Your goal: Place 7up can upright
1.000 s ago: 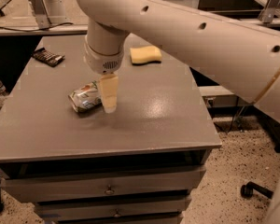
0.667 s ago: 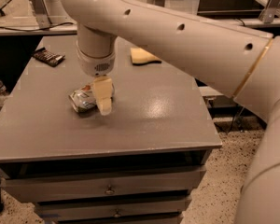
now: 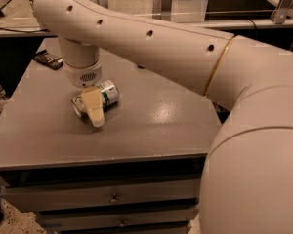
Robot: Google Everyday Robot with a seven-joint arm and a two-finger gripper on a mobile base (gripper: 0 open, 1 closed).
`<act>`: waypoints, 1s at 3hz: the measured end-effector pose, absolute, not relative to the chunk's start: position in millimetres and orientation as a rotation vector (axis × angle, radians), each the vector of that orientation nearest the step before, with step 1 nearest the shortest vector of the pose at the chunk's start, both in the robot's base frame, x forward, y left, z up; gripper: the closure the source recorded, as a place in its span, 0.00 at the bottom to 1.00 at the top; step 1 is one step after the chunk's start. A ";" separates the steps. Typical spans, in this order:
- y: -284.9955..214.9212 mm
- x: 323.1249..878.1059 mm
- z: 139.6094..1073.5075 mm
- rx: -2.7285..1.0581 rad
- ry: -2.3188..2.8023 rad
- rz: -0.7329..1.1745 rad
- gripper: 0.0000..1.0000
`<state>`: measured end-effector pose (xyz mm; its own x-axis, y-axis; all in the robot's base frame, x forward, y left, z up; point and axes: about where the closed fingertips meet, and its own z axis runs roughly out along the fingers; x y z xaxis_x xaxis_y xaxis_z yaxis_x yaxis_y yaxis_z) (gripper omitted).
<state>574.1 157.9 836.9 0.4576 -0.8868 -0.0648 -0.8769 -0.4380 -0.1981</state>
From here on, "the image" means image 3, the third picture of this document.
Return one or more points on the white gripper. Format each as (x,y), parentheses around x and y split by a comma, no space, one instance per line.
(85,77)

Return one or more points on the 7up soda can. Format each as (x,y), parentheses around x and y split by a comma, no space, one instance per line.
(110,96)

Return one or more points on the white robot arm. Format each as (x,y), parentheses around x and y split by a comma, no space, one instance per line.
(247,180)

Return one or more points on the grey drawer cabinet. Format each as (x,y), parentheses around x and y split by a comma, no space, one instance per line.
(157,131)

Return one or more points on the top drawer with knob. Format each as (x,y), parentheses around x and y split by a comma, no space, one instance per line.
(86,195)

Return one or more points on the drawer with knob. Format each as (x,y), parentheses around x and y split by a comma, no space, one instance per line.
(117,218)
(86,195)

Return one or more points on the metal railing frame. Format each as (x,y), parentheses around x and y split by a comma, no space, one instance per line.
(16,16)

